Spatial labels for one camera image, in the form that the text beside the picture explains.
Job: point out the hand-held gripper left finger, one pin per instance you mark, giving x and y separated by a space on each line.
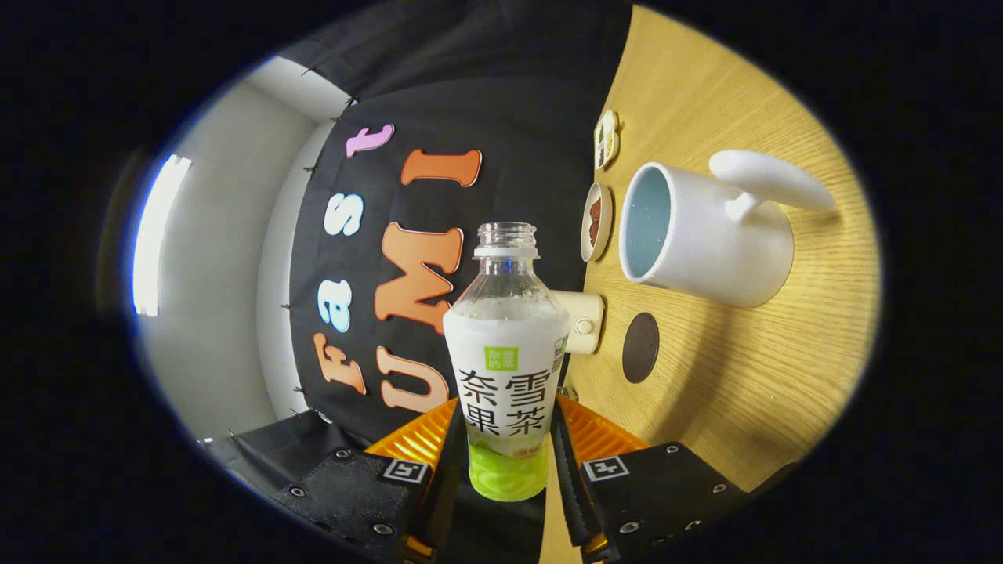
450 470

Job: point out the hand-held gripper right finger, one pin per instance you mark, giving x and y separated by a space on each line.
566 486

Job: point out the juice bottle white green label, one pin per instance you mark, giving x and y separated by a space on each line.
505 376

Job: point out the dark round coaster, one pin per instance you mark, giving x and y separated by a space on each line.
641 348

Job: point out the white cup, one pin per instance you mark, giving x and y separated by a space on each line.
705 243

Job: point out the white toaster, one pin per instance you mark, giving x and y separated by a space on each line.
584 309

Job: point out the wooden table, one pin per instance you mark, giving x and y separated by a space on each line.
744 376

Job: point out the round white plate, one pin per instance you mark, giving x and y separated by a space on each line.
586 235

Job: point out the red meat piece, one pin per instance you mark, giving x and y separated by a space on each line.
595 210
594 233

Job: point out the white divided dish with beans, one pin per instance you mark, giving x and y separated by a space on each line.
607 141

